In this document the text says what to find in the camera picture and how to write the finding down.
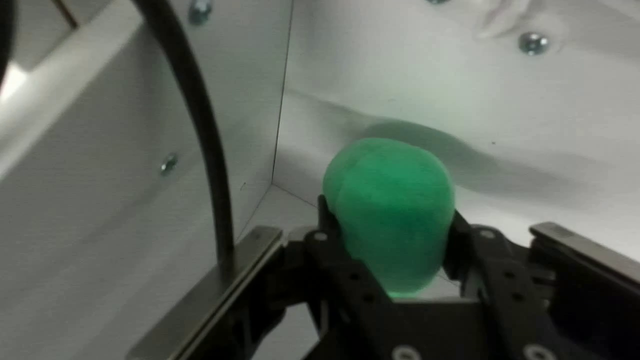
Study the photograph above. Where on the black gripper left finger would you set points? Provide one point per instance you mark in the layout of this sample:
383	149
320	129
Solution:
345	300

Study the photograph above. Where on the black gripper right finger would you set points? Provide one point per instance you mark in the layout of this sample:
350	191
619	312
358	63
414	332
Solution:
493	271

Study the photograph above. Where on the green plushie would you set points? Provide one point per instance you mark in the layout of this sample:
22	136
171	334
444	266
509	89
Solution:
394	205

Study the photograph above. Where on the white toy kitchen cabinet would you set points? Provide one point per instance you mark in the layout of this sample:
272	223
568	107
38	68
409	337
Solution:
105	221

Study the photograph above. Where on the black cable bundle sleeve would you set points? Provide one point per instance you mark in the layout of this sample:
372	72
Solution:
171	37

